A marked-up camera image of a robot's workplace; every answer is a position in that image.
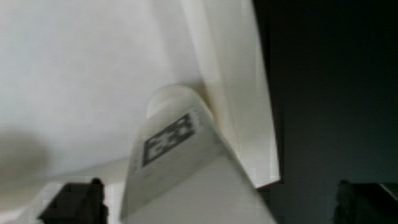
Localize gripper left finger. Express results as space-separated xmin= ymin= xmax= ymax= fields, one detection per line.
xmin=36 ymin=178 xmax=108 ymax=224

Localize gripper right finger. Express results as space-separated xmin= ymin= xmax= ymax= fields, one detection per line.
xmin=331 ymin=180 xmax=398 ymax=224

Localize white square tabletop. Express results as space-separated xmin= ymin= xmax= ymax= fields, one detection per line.
xmin=0 ymin=0 xmax=278 ymax=224

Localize white leg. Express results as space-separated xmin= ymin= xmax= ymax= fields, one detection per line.
xmin=118 ymin=85 xmax=276 ymax=224

